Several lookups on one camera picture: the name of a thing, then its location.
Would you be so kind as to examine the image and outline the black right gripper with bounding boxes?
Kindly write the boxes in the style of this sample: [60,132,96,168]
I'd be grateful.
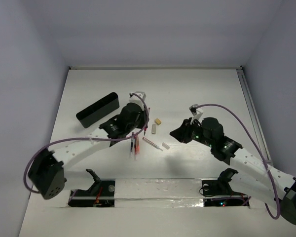
[168,117,214,148]

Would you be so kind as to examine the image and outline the red gel pen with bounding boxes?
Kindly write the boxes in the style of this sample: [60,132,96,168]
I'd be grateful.
[143,107,150,137]

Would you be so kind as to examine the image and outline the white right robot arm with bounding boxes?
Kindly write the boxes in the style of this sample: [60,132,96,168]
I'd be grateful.
[170,118,296,225]

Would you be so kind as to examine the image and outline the clear pen cap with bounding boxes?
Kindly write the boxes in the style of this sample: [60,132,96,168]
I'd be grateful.
[161,143,170,150]

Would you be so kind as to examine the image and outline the black gel pen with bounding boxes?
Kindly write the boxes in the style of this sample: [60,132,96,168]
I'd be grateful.
[130,132,134,157]

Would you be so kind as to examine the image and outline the grey eraser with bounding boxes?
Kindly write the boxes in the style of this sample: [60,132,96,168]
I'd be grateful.
[151,124,157,134]

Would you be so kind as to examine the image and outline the yellow eraser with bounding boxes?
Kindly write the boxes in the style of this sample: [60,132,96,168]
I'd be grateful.
[155,118,161,125]

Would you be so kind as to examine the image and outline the black pen holder box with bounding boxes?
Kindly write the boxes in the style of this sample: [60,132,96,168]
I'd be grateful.
[76,92,119,128]

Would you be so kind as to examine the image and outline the red clear pen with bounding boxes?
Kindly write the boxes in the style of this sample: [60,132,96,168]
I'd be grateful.
[134,135,140,160]

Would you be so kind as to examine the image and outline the white refill pen red end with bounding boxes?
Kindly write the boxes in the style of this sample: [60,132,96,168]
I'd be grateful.
[143,137,163,151]

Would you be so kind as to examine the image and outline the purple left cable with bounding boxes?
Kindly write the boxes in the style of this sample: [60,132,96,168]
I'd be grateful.
[23,95,150,194]

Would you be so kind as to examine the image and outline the purple cable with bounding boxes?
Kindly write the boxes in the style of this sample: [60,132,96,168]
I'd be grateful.
[197,103,281,220]
[23,95,150,194]

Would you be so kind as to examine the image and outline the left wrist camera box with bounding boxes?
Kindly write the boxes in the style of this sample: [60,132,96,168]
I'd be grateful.
[129,91,146,104]

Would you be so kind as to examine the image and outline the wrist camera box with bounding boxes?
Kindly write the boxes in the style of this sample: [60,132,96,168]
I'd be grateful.
[129,91,146,104]
[189,104,204,124]

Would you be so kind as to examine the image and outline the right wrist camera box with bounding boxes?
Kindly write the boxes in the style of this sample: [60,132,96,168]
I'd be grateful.
[189,104,204,124]

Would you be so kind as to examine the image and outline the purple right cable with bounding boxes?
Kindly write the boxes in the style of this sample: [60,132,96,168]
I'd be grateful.
[197,103,281,220]

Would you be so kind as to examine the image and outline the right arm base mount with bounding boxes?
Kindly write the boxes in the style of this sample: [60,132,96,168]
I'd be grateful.
[199,168,250,207]

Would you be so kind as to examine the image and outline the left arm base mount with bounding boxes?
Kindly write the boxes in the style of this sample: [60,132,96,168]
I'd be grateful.
[68,169,115,208]

